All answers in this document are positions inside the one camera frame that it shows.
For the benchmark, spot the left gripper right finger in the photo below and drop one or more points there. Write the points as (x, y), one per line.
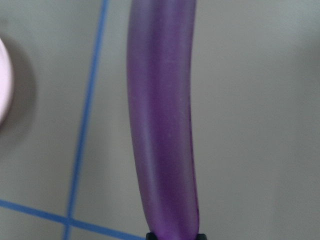
(201, 236)

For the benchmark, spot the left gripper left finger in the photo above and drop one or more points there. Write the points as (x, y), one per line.
(151, 236)

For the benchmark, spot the purple eggplant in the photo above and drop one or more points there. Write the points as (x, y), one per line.
(159, 50)

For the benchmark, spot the pink plate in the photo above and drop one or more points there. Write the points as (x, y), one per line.
(6, 81)

